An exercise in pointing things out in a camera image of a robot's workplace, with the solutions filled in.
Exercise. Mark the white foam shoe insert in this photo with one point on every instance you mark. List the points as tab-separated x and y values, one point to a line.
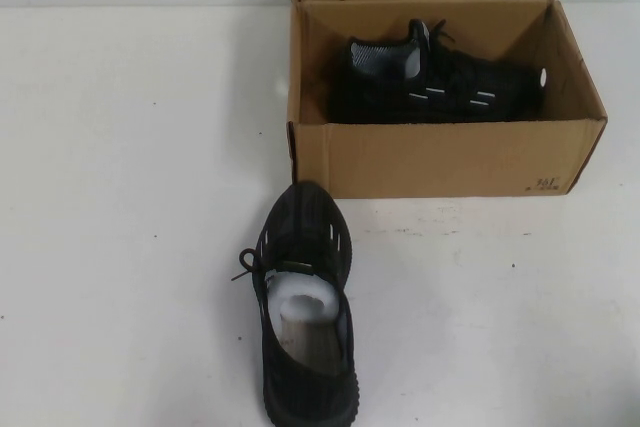
305	292
412	66

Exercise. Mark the brown cardboard shoe box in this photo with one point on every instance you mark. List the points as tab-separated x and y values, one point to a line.
425	162

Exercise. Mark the black knit sneaker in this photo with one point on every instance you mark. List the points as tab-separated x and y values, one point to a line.
300	392
450	92

